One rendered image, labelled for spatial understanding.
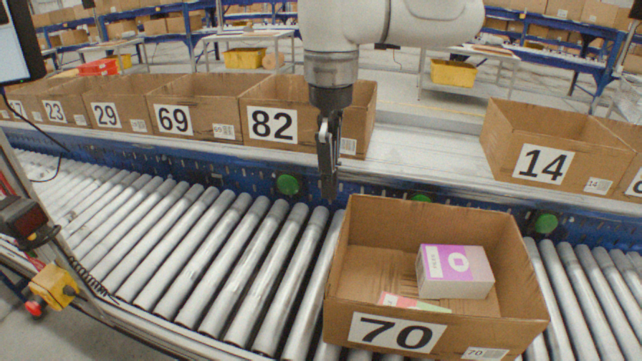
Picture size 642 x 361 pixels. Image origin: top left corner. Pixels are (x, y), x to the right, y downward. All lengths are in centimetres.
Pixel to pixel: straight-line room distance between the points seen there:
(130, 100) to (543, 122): 152
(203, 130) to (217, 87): 32
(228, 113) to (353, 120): 39
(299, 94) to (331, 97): 70
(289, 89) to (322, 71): 72
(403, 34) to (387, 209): 41
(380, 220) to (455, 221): 18
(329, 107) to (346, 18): 14
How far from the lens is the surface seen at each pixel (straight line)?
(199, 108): 105
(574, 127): 131
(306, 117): 88
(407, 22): 47
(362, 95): 113
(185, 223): 97
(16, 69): 74
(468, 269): 73
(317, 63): 48
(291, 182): 91
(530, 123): 123
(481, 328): 57
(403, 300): 70
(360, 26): 46
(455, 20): 49
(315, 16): 46
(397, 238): 79
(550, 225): 101
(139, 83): 164
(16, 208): 63
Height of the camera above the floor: 134
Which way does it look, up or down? 34 degrees down
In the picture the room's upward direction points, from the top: straight up
